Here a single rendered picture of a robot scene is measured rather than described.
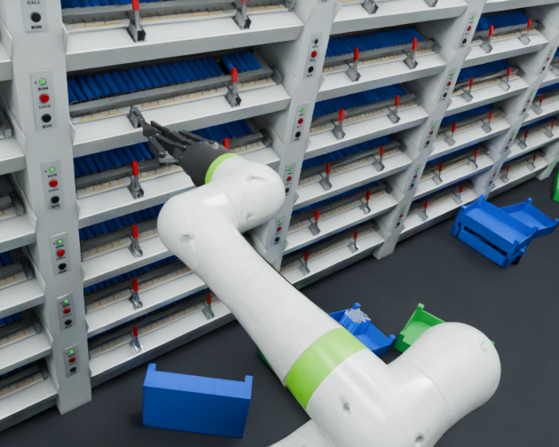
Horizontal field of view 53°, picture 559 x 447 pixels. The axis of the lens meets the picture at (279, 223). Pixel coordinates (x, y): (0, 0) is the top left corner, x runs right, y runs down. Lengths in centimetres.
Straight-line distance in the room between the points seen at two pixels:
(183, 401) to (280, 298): 95
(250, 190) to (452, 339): 39
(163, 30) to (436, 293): 162
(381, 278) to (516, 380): 64
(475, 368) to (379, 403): 16
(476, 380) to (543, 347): 167
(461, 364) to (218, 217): 41
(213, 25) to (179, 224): 60
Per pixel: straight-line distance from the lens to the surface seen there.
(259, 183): 94
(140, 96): 136
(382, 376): 74
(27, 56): 115
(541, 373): 238
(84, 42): 121
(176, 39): 128
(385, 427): 71
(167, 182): 148
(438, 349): 80
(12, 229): 136
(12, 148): 125
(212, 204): 91
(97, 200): 141
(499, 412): 217
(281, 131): 162
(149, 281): 174
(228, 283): 83
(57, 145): 125
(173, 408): 173
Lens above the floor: 156
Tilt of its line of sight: 37 degrees down
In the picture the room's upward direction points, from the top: 11 degrees clockwise
